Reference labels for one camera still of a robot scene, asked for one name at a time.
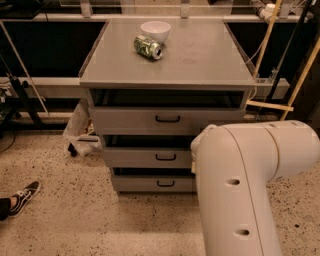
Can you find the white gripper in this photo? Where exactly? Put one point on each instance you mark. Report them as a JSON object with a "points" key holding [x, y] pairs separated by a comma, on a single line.
{"points": [[199, 142]]}

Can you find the grey drawer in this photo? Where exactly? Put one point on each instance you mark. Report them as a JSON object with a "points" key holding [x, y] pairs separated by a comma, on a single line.
{"points": [[147, 157], [160, 184], [159, 120]]}

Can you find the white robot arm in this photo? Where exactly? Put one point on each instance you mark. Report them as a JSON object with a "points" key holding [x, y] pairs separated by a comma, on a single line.
{"points": [[233, 164]]}

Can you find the grey bottom drawer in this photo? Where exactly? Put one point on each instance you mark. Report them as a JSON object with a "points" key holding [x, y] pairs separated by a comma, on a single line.
{"points": [[160, 184]]}

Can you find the grey drawer cabinet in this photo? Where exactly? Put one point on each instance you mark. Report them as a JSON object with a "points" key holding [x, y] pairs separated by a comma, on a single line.
{"points": [[200, 68]]}

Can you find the grey top drawer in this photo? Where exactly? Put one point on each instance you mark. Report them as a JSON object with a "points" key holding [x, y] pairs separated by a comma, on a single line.
{"points": [[159, 120]]}

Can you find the clear plastic bag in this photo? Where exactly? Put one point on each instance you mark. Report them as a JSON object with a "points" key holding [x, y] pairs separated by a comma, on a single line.
{"points": [[80, 132]]}

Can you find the crushed green soda can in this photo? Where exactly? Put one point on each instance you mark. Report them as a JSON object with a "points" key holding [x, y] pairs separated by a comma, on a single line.
{"points": [[148, 47]]}

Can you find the white bowl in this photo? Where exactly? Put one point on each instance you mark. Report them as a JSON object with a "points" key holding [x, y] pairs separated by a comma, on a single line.
{"points": [[157, 30]]}

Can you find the black and white sneaker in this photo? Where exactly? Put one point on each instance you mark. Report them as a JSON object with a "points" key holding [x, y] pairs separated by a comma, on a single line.
{"points": [[22, 197]]}

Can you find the black tripod stand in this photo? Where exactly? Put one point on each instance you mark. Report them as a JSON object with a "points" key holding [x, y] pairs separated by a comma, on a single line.
{"points": [[22, 96]]}

